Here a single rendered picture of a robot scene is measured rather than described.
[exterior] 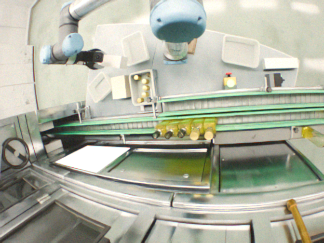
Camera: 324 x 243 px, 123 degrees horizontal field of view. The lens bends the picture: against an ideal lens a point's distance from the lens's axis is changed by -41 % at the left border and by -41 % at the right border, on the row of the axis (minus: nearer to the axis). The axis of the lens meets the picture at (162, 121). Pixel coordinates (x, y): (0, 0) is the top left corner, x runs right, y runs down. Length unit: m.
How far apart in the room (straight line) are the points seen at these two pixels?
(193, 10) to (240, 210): 0.49
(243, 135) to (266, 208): 0.52
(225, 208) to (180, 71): 0.81
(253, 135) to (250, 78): 0.35
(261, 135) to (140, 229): 0.77
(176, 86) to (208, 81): 0.21
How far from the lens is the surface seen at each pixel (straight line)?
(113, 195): 0.58
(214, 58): 0.98
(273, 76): 0.95
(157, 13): 0.30
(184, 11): 0.29
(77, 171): 0.81
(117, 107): 1.21
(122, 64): 0.76
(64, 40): 0.55
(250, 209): 0.47
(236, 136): 0.89
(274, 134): 0.95
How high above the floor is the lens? 1.71
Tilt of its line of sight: 66 degrees down
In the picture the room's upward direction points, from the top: 124 degrees counter-clockwise
